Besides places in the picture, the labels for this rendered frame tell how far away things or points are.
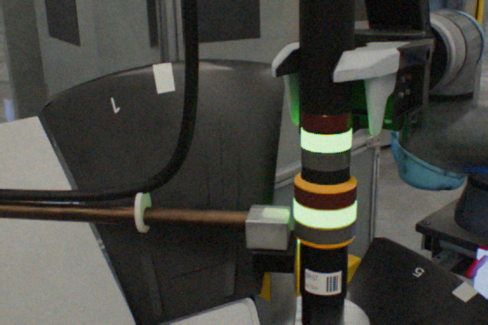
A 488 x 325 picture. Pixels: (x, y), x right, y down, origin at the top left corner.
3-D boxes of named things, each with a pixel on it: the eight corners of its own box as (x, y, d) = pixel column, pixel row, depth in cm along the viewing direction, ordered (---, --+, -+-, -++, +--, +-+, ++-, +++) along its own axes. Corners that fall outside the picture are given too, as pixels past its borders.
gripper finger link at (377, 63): (380, 158, 31) (406, 122, 39) (385, 57, 30) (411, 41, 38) (328, 152, 33) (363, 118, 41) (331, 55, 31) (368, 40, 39)
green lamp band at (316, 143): (299, 152, 35) (300, 134, 35) (302, 138, 38) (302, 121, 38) (351, 153, 34) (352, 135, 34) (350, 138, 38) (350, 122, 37)
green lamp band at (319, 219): (291, 226, 36) (291, 210, 36) (295, 200, 40) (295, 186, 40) (356, 229, 35) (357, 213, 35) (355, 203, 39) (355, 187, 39)
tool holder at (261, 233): (243, 358, 38) (240, 234, 35) (257, 301, 45) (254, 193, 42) (372, 369, 37) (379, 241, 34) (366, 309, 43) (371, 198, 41)
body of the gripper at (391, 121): (407, 146, 40) (449, 114, 49) (415, 28, 37) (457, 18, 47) (315, 132, 44) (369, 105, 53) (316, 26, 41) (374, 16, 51)
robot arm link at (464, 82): (484, 84, 61) (493, 7, 59) (462, 100, 52) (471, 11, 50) (416, 78, 65) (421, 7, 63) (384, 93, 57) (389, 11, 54)
